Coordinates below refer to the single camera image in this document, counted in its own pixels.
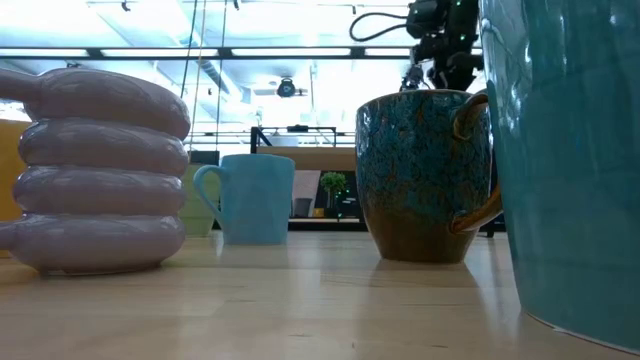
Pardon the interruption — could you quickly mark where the pale green mug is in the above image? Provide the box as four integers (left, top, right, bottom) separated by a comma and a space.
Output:
178, 163, 222, 238

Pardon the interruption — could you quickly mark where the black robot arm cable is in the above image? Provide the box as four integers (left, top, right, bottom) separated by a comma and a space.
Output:
348, 11, 412, 44

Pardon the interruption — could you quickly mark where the lilac ringed ceramic mug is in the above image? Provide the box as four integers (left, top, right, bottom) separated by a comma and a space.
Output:
0, 67, 192, 276

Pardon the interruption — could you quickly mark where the small green potted plant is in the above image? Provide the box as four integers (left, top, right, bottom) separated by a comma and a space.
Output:
319, 171, 348, 220

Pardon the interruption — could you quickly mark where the black computer monitor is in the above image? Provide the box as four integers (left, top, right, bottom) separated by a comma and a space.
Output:
189, 149, 221, 166

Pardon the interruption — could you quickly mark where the black hanging cable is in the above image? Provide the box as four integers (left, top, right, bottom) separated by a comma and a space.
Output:
179, 0, 199, 101
214, 0, 227, 151

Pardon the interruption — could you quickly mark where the teal mug with white handle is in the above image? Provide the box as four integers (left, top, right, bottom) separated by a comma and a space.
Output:
478, 0, 640, 354

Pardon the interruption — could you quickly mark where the black camera with cable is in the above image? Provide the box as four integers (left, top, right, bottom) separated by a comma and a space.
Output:
399, 64, 426, 92

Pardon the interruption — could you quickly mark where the grey waste bin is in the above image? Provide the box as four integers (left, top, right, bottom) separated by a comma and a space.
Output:
292, 197, 314, 219

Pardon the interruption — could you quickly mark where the teal brown speckled mug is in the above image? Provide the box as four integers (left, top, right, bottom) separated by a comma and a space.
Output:
354, 88, 504, 265

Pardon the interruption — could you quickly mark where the light blue mug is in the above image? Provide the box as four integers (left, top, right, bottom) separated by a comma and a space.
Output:
192, 153, 297, 247

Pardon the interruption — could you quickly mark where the wooden shelf with black frame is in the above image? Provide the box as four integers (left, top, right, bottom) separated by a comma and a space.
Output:
249, 125, 359, 232

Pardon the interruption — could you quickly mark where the round black ceiling camera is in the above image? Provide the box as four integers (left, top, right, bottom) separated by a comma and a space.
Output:
276, 77, 297, 99

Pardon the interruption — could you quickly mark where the black table edge rail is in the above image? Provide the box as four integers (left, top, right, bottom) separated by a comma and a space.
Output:
287, 218, 506, 236

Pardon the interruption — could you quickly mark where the black overhead frame beam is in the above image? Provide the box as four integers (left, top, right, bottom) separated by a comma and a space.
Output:
0, 45, 484, 62

